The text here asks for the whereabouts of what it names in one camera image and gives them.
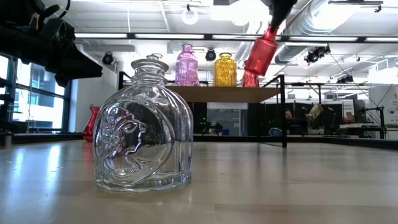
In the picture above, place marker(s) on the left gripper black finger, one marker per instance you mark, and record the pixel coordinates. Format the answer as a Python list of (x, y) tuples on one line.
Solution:
[(84, 67), (63, 81)]

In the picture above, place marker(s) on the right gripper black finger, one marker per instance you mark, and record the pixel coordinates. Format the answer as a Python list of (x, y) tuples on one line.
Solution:
[(281, 11)]

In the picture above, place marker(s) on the red short glass bottle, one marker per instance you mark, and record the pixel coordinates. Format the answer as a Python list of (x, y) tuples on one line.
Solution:
[(261, 54)]

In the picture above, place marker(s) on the clear round glass vase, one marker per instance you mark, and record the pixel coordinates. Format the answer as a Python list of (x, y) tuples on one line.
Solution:
[(149, 57)]

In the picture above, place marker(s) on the clear tall-necked glass vase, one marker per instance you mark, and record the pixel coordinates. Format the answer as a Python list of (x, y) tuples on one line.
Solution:
[(157, 55)]

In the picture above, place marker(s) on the yellow ribbed glass jar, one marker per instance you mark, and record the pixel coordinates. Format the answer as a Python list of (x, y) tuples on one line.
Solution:
[(225, 70)]

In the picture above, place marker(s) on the clear embossed glass bottle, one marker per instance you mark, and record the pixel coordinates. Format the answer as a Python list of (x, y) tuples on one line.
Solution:
[(143, 149)]

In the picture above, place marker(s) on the purple ribbed glass bottle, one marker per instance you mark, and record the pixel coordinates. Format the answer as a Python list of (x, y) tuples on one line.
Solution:
[(186, 68)]

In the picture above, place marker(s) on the background black robot arm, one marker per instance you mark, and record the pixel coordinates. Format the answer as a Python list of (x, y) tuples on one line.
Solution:
[(211, 126)]

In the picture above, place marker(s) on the black round spotlight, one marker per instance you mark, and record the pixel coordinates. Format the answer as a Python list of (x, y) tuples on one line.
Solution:
[(108, 59), (210, 55)]

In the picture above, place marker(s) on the large window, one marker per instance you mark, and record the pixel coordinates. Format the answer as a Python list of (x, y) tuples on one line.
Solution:
[(40, 102)]

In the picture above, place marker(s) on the long ceiling light strip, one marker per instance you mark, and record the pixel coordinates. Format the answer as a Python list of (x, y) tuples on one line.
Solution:
[(102, 35)]

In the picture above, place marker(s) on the red cone glass vase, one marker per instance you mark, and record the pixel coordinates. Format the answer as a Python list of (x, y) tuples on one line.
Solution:
[(88, 130)]

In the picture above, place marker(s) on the person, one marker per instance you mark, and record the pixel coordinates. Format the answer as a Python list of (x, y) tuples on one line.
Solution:
[(288, 116)]

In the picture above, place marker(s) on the silver ventilation duct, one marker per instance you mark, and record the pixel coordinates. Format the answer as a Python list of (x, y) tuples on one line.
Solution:
[(311, 18)]

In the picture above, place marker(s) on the black metal table frame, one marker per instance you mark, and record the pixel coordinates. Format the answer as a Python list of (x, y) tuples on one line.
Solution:
[(46, 137)]

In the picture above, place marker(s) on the wooden shelf black metal frame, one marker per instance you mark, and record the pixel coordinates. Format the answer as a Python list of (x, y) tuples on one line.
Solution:
[(233, 95)]

